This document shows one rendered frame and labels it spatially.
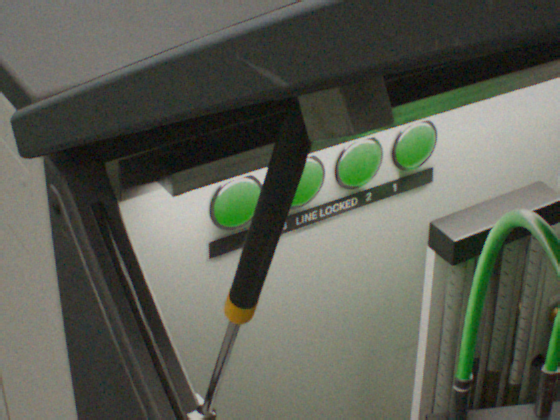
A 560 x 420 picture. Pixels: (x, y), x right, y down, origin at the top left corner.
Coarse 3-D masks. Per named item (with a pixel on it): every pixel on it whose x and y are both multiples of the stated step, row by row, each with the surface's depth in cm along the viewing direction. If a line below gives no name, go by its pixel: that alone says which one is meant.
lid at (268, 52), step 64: (320, 0) 47; (384, 0) 43; (448, 0) 39; (512, 0) 36; (192, 64) 58; (256, 64) 52; (320, 64) 48; (384, 64) 44; (64, 128) 78; (128, 128) 68; (320, 128) 55
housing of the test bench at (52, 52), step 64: (0, 0) 105; (64, 0) 104; (128, 0) 104; (192, 0) 104; (256, 0) 104; (0, 64) 94; (64, 64) 93; (128, 64) 93; (0, 128) 99; (0, 192) 106; (0, 256) 113; (0, 320) 121; (0, 384) 132; (64, 384) 105
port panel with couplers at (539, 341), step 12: (552, 228) 124; (552, 276) 128; (552, 288) 129; (552, 300) 130; (540, 312) 130; (552, 312) 131; (540, 324) 131; (552, 324) 132; (540, 336) 132; (540, 348) 133
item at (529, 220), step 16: (496, 224) 98; (512, 224) 95; (528, 224) 90; (544, 224) 88; (496, 240) 100; (544, 240) 87; (480, 256) 104; (496, 256) 102; (480, 272) 105; (480, 288) 106; (480, 304) 108; (464, 320) 110; (464, 336) 111; (464, 352) 112; (464, 368) 113; (464, 384) 114
